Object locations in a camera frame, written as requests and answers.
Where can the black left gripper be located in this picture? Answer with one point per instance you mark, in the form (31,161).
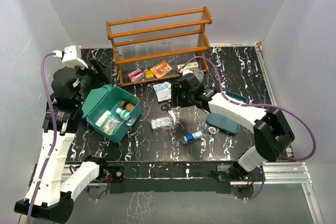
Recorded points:
(100,71)

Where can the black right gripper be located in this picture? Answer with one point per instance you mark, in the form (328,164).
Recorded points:
(176,102)

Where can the white blue sachet packet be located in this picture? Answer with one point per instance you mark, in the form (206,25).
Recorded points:
(162,91)

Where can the bagged white gauze pads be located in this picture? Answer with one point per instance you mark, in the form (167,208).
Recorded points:
(161,123)

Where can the blue white small tube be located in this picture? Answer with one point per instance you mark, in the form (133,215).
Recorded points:
(191,137)

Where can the green medicine kit box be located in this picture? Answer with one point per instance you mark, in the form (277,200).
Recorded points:
(109,97)

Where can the brown orange-capped syrup bottle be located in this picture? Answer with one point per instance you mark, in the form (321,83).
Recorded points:
(127,106)

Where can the white green medicine bottle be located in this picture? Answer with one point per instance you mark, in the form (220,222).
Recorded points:
(123,114)

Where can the blue divided tray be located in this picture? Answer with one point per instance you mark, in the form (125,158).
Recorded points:
(223,123)

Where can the blue white mask packet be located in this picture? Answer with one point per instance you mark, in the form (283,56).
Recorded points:
(105,117)

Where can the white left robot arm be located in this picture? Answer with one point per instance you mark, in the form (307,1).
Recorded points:
(48,197)

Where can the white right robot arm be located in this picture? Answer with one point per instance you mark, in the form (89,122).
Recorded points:
(272,133)

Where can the orange patterned medicine box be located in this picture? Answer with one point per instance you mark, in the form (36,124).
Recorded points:
(161,69)

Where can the cream long medicine box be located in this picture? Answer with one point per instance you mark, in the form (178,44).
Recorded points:
(192,66)

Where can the red white medicine box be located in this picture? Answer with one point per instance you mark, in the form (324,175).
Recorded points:
(135,75)

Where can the clear round plastic jar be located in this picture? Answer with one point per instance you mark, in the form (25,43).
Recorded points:
(199,75)

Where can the yellow grey small box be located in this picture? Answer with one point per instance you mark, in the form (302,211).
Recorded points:
(149,74)

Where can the orange wooden shelf rack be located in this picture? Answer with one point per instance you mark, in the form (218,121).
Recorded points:
(140,43)

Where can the black handled scissors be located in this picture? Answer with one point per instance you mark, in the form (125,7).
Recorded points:
(167,106)

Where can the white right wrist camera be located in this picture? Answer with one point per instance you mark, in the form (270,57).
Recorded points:
(183,72)

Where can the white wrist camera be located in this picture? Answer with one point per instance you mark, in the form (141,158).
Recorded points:
(71,57)
(183,72)

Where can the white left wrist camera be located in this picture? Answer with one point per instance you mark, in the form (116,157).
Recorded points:
(71,57)

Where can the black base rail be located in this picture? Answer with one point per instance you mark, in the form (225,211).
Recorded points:
(163,177)

